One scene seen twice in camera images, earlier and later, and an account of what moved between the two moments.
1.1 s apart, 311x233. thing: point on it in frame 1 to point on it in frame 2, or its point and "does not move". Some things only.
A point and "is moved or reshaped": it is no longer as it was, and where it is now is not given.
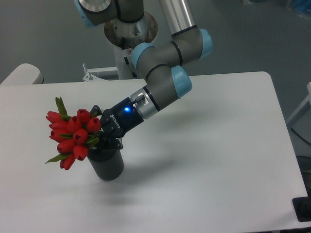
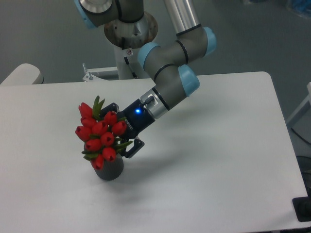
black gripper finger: [95, 111] to [112, 107]
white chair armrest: [25, 74] does not move
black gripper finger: [109, 143] to [138, 144]
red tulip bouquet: [73, 134] is moved or reshaped
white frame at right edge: [308, 99] does not move
